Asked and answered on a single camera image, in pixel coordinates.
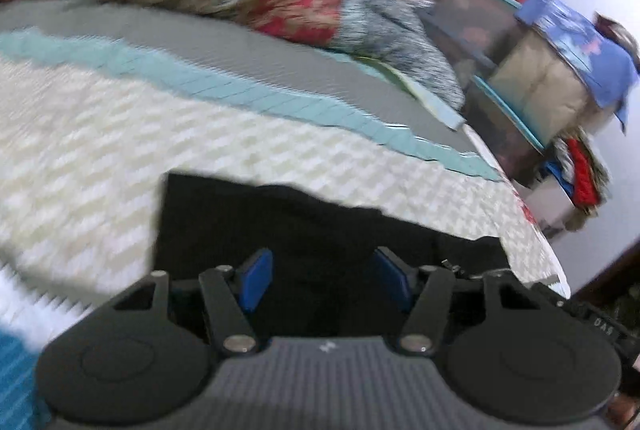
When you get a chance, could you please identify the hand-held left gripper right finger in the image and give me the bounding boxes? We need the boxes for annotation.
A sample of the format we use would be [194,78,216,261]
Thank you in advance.
[372,246,538,356]

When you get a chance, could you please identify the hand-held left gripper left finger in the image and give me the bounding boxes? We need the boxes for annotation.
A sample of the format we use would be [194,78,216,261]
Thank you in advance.
[112,247,275,356]

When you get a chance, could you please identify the black pants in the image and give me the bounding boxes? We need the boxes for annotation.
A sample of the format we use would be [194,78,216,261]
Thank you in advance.
[155,172,516,341]

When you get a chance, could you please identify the white storage box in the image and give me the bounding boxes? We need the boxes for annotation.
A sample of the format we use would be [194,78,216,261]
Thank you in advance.
[517,170,591,238]

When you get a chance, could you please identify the pile of colourful clothes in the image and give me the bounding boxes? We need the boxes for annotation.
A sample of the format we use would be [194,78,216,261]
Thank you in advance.
[537,130,613,231]

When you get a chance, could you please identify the light blue checked cloth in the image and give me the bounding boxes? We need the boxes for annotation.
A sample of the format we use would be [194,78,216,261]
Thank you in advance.
[345,52,466,131]

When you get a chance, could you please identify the clear storage box teal lid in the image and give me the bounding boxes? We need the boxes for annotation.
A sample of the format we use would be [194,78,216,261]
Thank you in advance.
[430,0,532,76]
[465,75,547,186]

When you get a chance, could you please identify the patterned bed sheet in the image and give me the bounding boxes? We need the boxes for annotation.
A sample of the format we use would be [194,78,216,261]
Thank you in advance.
[0,0,571,341]

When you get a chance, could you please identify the blue towel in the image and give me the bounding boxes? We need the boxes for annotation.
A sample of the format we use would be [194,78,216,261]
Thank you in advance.
[0,330,53,430]

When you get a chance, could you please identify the blue printed cloth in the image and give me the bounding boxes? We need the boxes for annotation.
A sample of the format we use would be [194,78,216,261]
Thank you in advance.
[515,0,640,133]

